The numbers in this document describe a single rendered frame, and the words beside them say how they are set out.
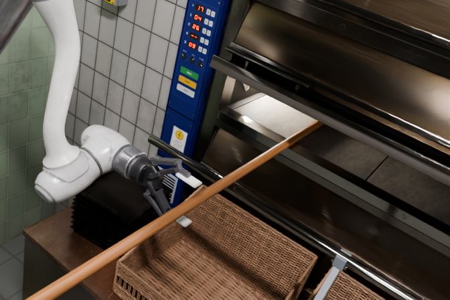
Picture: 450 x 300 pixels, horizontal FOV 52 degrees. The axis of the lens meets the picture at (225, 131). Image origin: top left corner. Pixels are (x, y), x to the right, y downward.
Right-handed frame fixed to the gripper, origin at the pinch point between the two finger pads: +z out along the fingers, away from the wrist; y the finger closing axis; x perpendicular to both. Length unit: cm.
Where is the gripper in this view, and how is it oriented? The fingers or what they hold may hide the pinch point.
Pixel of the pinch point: (190, 203)
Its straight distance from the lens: 128.0
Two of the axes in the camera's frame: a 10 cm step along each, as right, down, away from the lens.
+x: -5.7, 2.7, -7.7
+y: -2.3, 8.5, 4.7
